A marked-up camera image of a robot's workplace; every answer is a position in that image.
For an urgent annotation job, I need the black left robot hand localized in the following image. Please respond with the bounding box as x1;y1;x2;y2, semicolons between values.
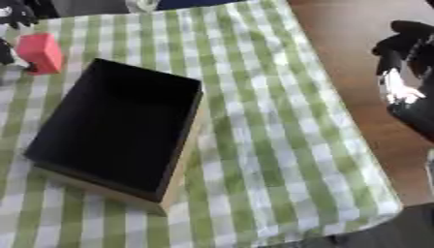
0;0;41;73

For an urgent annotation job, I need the tan cardboard box black inside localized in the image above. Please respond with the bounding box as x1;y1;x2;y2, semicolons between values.
21;57;207;217

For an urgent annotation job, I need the white round object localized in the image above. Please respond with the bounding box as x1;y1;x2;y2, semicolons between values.
123;0;162;15

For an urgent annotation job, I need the red rectangular block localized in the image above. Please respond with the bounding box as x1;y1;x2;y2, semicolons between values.
14;31;67;77

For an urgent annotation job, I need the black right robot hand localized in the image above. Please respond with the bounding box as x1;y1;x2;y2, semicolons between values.
369;19;434;79

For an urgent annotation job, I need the dark blue object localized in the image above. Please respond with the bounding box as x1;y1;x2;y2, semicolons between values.
154;0;246;11

